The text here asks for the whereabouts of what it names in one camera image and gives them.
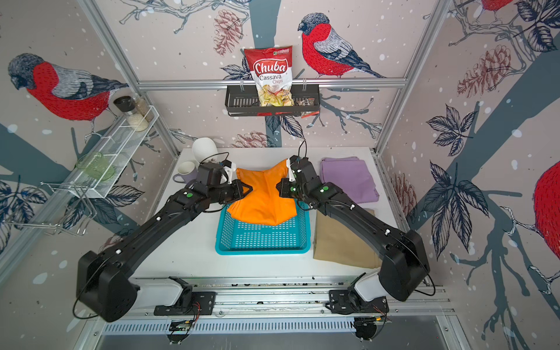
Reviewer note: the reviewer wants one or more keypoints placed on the teal plastic basket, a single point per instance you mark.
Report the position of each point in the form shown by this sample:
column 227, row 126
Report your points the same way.
column 238, row 238

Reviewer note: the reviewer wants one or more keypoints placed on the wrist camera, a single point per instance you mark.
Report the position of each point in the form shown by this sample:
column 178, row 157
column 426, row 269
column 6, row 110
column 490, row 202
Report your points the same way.
column 226, row 171
column 293, row 169

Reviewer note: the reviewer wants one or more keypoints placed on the orange pants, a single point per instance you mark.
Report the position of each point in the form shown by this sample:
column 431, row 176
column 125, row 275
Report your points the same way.
column 263, row 206

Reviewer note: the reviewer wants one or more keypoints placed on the green glass cup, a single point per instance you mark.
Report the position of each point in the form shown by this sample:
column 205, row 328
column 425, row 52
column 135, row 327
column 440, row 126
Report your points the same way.
column 96, row 166

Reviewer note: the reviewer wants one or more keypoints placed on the white wire shelf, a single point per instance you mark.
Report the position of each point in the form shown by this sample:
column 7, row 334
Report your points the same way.
column 118, row 144

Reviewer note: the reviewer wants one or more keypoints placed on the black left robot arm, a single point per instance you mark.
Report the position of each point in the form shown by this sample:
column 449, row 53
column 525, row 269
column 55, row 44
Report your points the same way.
column 103, row 279

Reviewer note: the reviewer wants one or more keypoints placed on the black lid spice jar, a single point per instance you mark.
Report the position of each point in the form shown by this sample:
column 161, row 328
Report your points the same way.
column 126, row 105

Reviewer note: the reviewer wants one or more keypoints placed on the black wall basket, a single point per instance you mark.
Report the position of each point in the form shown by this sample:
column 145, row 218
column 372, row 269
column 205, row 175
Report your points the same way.
column 243, row 102

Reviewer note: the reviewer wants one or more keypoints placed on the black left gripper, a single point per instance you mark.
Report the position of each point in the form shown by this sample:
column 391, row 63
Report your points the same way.
column 238, row 186

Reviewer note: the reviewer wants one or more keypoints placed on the purple pants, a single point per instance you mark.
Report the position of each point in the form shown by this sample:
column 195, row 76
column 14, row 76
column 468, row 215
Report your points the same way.
column 352, row 176

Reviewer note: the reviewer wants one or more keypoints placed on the beige pants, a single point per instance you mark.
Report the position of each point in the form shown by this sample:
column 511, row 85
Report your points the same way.
column 334, row 242

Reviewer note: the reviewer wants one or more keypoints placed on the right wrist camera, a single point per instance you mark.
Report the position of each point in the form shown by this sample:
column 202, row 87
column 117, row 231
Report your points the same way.
column 293, row 169

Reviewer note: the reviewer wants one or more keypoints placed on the red Chuba chips bag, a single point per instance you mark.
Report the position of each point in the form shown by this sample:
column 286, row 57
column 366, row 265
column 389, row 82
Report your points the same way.
column 271, row 69

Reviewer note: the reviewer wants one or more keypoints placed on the purple ceramic mug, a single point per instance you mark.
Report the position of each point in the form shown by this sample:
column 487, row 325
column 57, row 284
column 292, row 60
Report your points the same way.
column 186, row 172

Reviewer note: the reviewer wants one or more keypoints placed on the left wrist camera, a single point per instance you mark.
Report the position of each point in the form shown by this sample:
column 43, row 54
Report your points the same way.
column 226, row 171

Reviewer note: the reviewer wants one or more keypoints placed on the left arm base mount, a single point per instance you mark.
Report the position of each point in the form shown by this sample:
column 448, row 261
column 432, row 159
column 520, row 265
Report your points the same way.
column 188, row 302

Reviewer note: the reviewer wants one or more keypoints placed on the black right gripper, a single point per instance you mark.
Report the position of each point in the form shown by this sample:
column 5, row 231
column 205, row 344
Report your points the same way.
column 281, row 185

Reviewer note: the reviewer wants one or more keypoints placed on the glass jar on shelf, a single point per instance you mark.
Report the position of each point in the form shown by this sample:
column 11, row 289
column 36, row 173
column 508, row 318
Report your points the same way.
column 139, row 119

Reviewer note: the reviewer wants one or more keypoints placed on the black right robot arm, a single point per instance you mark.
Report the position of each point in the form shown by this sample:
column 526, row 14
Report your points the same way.
column 403, row 255

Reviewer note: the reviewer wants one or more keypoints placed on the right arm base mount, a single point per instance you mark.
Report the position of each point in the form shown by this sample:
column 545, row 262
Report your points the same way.
column 346, row 301

